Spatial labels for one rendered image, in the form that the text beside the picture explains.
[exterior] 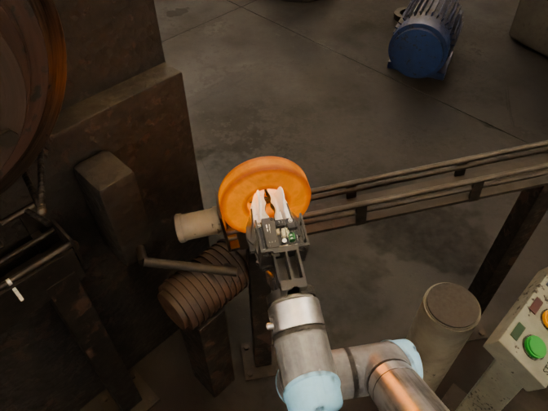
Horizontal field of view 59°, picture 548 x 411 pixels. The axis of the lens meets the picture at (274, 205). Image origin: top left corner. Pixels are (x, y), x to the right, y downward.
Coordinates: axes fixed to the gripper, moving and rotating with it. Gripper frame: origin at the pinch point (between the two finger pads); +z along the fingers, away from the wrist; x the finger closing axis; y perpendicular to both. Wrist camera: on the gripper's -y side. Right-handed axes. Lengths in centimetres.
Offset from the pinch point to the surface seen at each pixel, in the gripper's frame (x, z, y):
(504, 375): -46, -34, -33
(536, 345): -44, -31, -15
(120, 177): 24.5, 11.3, -7.7
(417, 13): -107, 134, -91
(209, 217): 9.6, 4.7, -16.3
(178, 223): 15.8, 4.7, -16.7
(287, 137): -32, 86, -110
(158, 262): 21.3, 0.9, -25.6
